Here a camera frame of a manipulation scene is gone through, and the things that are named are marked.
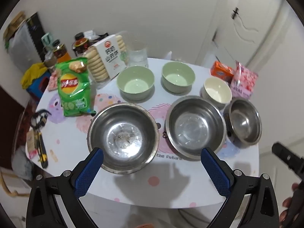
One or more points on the black board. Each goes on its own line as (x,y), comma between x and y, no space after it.
(35,35)

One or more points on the orange snack box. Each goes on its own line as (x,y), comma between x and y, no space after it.
(220,72)

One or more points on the green ribbed ceramic bowl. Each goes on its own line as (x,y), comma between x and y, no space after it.
(178,76)
(135,82)

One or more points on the large stained steel bowl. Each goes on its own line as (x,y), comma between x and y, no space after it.
(123,133)

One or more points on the translucent plastic bag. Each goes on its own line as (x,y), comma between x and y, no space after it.
(19,40)

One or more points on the green potato chips bag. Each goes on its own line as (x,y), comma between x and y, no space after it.
(71,92)

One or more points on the small steel bowl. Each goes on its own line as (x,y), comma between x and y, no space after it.
(244,121)

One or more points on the dark bottle with red label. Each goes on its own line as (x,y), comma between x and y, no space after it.
(80,44)

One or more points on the white ribbed ceramic bowl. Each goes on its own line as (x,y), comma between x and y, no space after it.
(216,92)

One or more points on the white door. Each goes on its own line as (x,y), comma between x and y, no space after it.
(247,35)

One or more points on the small pink snack packet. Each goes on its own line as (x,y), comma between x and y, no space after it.
(52,80)

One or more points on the pink snack bag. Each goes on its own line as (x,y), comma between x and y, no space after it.
(244,83)

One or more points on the yellow cloth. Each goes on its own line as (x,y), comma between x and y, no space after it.
(33,74)

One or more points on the amber bottle with black cap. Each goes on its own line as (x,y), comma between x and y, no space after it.
(62,54)

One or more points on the person's right hand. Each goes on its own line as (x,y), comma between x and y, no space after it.
(287,203)

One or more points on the clear round cookie package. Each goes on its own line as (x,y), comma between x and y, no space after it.
(106,57)

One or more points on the blue plastic stool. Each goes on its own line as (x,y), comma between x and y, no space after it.
(39,87)

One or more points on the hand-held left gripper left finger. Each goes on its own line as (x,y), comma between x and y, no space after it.
(87,174)

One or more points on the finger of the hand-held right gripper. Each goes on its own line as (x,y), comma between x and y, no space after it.
(287,158)

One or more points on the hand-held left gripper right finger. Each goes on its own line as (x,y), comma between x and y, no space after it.
(216,172)

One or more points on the yellow black utility knife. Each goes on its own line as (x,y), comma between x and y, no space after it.
(41,149)

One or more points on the medium steel bowl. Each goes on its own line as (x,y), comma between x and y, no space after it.
(194,128)

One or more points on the clear drinking glass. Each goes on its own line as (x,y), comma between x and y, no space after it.
(137,54)

